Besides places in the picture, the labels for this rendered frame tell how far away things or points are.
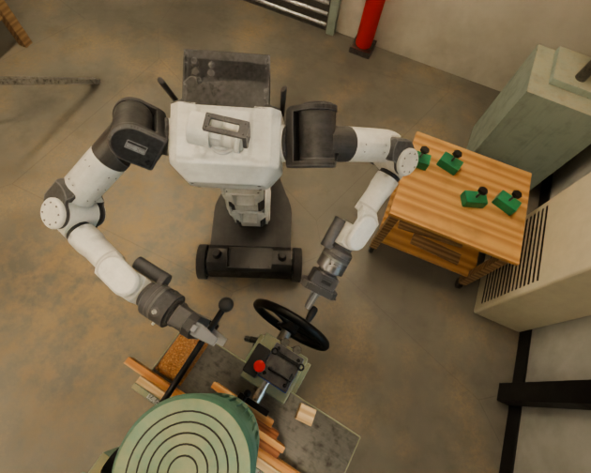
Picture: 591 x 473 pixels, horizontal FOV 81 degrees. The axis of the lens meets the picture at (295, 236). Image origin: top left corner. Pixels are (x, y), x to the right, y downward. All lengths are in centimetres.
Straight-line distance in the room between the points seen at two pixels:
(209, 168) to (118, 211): 163
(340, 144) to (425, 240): 137
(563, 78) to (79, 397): 303
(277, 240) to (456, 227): 94
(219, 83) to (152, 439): 70
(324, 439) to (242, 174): 74
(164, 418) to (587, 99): 247
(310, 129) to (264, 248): 119
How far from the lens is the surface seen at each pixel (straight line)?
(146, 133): 87
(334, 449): 110
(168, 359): 109
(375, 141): 94
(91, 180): 97
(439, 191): 192
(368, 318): 210
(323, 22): 348
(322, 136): 84
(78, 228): 102
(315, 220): 224
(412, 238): 213
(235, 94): 87
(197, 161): 84
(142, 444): 53
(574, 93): 255
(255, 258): 191
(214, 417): 51
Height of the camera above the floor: 198
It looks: 65 degrees down
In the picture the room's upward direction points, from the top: 11 degrees clockwise
